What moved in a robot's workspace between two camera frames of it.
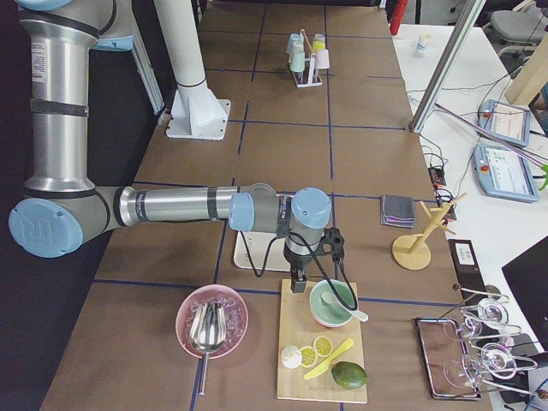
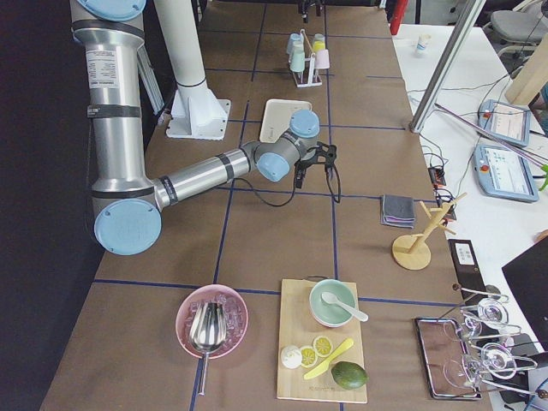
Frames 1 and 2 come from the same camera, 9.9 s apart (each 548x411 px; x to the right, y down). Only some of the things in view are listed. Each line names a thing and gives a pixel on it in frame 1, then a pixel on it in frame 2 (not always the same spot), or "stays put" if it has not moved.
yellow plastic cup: [319, 45] stays put
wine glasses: [488, 356] stays put
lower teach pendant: [504, 174] stays put
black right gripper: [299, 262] -> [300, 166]
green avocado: [348, 375] stays put
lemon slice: [323, 346] stays put
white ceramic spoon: [330, 299] stays put
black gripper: [331, 243] -> [325, 154]
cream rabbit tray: [258, 244] -> [277, 116]
